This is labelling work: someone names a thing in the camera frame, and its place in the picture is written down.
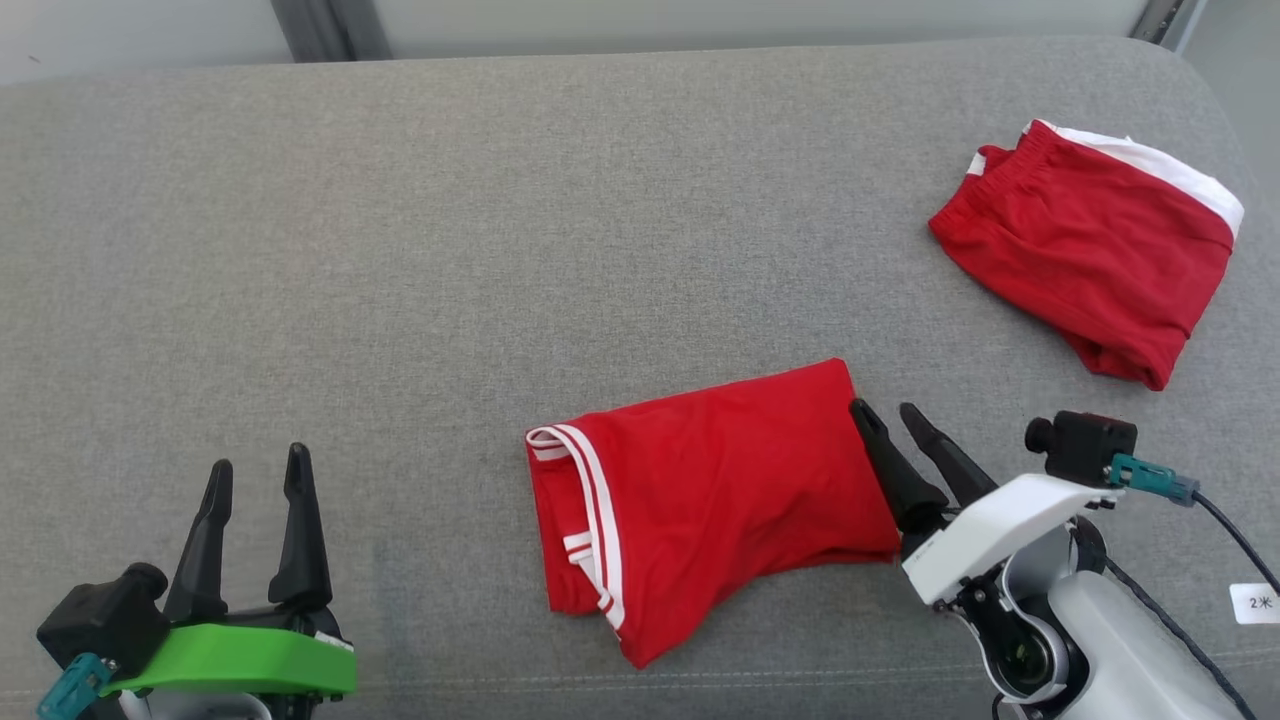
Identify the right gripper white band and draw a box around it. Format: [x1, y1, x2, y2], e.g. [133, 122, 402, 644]
[848, 397, 1118, 608]

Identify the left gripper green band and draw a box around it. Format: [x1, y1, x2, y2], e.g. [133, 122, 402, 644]
[98, 442, 359, 720]

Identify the red white Bulls jersey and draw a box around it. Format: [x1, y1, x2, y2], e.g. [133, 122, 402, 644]
[524, 358, 904, 669]

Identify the red shorts white waistband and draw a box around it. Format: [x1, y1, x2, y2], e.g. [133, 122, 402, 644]
[928, 118, 1246, 391]

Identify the grey fabric sofa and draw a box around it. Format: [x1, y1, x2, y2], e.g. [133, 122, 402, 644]
[0, 37, 1280, 720]

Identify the right camera cable teal plug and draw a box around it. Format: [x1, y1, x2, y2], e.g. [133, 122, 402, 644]
[1108, 453, 1280, 596]

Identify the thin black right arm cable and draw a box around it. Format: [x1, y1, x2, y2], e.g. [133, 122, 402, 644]
[1100, 555, 1259, 720]

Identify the white cable label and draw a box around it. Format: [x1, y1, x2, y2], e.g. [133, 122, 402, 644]
[1229, 582, 1280, 627]

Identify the thick grey metal frame post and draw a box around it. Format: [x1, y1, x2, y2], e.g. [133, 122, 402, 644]
[268, 0, 393, 64]

